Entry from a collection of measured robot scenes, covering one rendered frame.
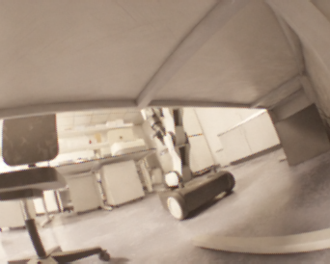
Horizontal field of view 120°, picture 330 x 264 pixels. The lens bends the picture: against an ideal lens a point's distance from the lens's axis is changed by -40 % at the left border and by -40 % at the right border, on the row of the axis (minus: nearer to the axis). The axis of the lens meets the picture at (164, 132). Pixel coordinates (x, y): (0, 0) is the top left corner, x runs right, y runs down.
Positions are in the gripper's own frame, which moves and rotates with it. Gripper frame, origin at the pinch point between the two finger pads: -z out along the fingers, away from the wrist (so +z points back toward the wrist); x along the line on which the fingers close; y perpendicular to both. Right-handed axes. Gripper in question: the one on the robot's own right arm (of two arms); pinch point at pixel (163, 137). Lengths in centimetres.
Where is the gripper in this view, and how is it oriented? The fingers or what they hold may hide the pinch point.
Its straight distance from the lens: 107.5
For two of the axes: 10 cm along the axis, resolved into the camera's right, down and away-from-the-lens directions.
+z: -4.0, -7.4, 5.4
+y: 9.1, -2.7, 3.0
